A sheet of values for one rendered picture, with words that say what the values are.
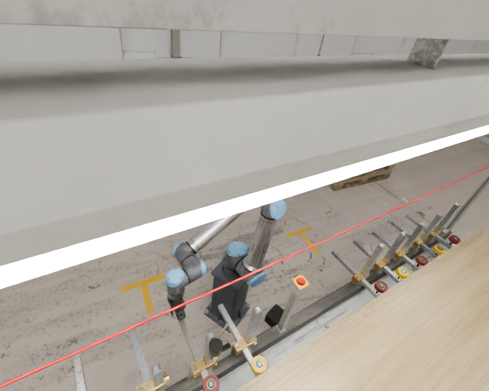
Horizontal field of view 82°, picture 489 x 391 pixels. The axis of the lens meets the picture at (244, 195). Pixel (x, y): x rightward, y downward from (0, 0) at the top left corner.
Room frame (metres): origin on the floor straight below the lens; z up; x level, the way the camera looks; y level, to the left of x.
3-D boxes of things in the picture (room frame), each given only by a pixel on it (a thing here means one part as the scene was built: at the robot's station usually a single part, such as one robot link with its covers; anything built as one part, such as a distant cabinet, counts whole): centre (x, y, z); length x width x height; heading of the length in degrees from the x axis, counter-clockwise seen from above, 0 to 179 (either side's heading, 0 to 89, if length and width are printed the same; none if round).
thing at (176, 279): (0.83, 0.28, 1.13); 0.10 x 0.09 x 0.12; 134
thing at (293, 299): (0.89, -0.36, 0.93); 0.05 x 0.05 x 0.45; 37
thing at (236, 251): (1.35, -0.02, 0.79); 0.17 x 0.15 x 0.18; 44
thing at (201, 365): (0.57, 0.07, 0.85); 0.14 x 0.06 x 0.05; 127
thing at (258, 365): (0.59, -0.21, 0.85); 0.08 x 0.08 x 0.11
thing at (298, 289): (0.89, -0.36, 1.18); 0.07 x 0.07 x 0.08; 37
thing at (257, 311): (0.74, -0.15, 0.93); 0.04 x 0.04 x 0.48; 37
